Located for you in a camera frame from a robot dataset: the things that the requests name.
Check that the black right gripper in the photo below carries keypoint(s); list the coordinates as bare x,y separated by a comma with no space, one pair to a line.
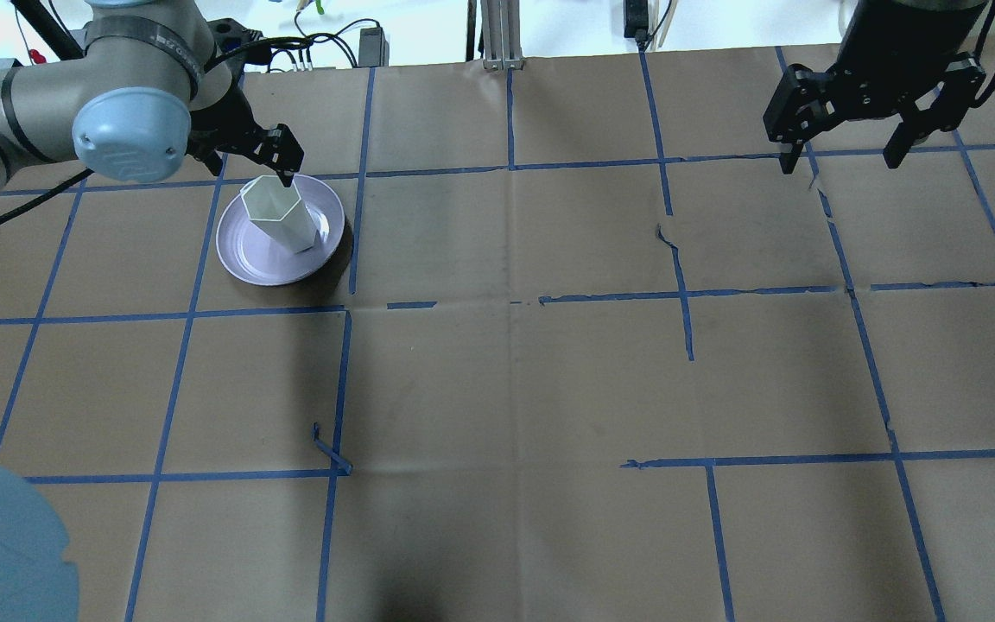
876,76

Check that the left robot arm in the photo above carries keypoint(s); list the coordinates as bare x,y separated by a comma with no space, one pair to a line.
152,88

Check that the black power adapter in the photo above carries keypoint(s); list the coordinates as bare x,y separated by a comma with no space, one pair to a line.
373,48

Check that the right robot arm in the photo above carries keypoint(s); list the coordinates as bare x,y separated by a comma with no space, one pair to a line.
897,59

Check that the aluminium frame post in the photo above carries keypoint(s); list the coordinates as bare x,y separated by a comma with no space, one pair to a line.
501,35

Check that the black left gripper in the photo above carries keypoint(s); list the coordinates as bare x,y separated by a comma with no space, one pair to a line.
223,120

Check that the white faceted cup with handle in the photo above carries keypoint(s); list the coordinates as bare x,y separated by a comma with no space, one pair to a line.
281,213

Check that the lavender round plate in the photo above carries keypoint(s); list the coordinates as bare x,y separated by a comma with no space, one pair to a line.
250,256

